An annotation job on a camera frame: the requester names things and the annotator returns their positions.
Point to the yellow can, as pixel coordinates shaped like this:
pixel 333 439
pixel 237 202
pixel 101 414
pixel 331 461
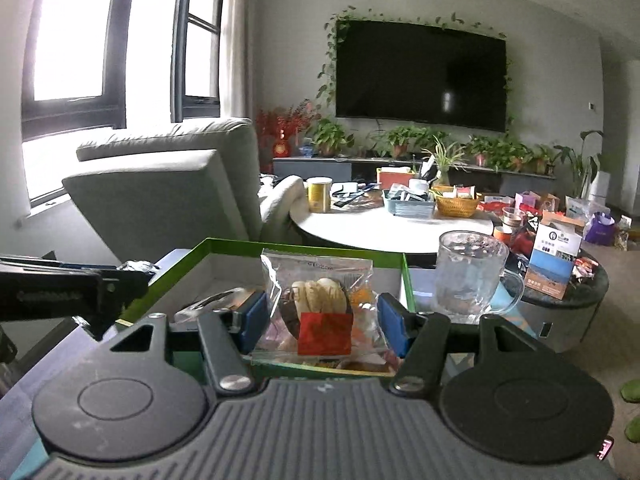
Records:
pixel 319 197

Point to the row of potted plants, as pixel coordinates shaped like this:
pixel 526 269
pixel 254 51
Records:
pixel 500 152

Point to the dark round coffee table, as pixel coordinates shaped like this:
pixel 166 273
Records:
pixel 575 320

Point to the grey armchair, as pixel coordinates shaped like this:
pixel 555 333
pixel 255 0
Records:
pixel 160 195

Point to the white air purifier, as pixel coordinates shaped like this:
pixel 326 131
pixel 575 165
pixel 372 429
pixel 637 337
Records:
pixel 600 187

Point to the red flower decoration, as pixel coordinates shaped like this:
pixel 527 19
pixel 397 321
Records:
pixel 282 122

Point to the clear plastic bags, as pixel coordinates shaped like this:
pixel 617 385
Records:
pixel 585 207

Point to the green cardboard box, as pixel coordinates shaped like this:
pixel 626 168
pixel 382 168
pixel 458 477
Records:
pixel 225 252

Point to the narrow black framed window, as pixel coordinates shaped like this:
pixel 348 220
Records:
pixel 179 60

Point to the leafy potted plant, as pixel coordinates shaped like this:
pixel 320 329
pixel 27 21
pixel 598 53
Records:
pixel 327 135

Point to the purple bag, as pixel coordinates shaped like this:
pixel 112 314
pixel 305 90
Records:
pixel 600 230

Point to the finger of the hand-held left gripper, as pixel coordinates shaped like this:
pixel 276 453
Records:
pixel 132 277
pixel 107 325

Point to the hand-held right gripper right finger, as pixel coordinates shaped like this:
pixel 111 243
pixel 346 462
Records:
pixel 395 322

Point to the small potted plant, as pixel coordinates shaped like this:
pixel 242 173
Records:
pixel 402 137

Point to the white round table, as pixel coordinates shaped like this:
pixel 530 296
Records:
pixel 360 230

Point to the red snack packets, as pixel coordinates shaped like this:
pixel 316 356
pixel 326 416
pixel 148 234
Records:
pixel 586 267

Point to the clear pastry packet red label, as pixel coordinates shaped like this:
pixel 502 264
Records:
pixel 320 300

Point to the green slipper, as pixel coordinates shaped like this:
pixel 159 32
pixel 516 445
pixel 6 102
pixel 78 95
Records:
pixel 632 430
pixel 631 390

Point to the white cup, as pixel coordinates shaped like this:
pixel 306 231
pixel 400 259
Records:
pixel 421 186

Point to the blue white carton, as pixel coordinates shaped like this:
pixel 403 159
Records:
pixel 552 260

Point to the silver brown snack packet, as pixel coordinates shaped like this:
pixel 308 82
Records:
pixel 210 302

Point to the orange can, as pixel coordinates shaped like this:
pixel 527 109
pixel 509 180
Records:
pixel 501 232

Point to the spider plant in vase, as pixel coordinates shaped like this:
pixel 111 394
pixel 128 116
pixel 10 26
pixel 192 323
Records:
pixel 445 157

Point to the white curtain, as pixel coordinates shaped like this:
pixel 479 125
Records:
pixel 240 40

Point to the red snack box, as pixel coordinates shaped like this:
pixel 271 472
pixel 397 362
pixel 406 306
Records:
pixel 492 206

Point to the tall leafy floor plant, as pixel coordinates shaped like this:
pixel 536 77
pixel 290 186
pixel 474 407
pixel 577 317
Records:
pixel 580 165

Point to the glass mug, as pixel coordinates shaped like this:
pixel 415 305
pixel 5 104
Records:
pixel 470 275

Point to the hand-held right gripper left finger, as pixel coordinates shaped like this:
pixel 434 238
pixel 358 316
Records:
pixel 252 317

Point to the cream cushion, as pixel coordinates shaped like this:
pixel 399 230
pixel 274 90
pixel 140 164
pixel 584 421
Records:
pixel 282 205

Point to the green ivy vine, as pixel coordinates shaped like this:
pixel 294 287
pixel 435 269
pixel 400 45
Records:
pixel 327 65

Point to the wicker basket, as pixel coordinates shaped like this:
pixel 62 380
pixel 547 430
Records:
pixel 457 206

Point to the blue grey plastic tray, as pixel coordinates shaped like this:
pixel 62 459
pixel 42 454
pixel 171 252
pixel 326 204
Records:
pixel 407 207

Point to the jar with gold lid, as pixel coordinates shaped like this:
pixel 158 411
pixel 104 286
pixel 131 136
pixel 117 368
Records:
pixel 513 217

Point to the grey television cabinet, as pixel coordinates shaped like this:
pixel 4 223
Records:
pixel 320 170

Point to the black television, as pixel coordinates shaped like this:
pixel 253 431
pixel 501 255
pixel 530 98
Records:
pixel 420 75

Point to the large black framed window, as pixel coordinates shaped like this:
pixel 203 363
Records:
pixel 115 60

